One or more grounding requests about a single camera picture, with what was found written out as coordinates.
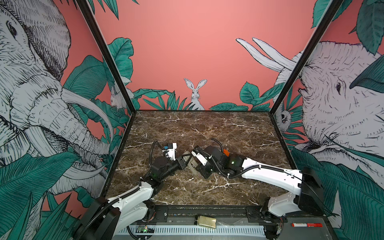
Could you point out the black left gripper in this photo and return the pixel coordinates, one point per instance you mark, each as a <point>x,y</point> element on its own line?
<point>182,163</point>

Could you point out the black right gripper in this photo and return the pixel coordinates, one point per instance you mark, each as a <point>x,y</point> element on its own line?
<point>202,169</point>

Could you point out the grey remote control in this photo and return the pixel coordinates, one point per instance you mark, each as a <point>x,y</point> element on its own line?
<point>194,164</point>

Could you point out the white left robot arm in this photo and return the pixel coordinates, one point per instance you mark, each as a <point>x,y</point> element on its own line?
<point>107,217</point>

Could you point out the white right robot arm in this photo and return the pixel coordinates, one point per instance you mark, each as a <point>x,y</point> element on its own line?
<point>305,191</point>

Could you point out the red marker pen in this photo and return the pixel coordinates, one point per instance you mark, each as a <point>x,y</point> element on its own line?
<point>307,225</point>

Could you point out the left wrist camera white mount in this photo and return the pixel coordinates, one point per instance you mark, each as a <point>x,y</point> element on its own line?
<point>169,151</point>

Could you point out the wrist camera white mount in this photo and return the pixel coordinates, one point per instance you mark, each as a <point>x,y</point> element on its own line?
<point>169,151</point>
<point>200,157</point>

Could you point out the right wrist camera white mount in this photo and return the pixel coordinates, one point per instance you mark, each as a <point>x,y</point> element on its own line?
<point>200,157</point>

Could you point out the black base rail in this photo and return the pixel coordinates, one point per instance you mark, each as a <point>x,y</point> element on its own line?
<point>251,213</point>

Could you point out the white slotted cable duct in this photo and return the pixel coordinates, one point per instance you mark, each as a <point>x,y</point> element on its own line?
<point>167,230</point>

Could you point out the black frame post left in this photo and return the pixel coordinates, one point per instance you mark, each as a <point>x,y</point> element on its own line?
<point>97,34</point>

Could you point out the black frame post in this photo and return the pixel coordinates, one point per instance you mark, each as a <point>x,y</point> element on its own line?
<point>321,28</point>
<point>97,34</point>

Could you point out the black frame post right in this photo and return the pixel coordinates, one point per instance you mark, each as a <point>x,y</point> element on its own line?
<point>321,28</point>

